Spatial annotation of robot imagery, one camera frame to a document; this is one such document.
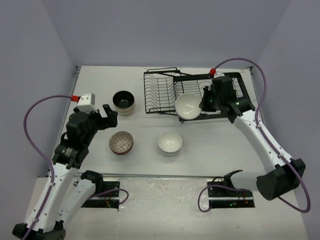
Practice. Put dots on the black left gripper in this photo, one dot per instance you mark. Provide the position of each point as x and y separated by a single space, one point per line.
110 121

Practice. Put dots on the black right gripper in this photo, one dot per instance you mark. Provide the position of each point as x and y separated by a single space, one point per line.
204 105

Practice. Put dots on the beige bowl back row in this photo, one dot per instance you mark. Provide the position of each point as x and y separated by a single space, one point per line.
123 99

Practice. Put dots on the beige bowl row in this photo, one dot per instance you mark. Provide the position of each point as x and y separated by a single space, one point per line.
123 99
125 113
124 110

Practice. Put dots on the white bowl back row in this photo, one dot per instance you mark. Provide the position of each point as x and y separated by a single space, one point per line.
187 106

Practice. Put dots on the white bowl row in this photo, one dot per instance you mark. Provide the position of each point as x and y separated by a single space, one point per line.
169 144
187 106

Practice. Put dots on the brown patterned ceramic bowl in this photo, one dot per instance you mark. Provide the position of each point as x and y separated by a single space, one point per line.
121 142

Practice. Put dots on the beige bowl front row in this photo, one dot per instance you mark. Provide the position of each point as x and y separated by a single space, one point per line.
125 113

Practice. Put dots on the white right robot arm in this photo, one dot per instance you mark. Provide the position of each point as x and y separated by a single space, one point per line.
282 171

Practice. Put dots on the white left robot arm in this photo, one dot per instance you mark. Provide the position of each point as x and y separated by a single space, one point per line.
53 212

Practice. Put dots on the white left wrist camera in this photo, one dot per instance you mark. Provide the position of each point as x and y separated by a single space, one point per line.
86 103

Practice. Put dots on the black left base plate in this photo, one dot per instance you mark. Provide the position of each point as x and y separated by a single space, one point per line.
107 200

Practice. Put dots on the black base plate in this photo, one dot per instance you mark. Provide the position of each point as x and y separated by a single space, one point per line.
220 198
107 200

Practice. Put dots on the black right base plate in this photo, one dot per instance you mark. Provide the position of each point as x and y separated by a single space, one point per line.
220 198

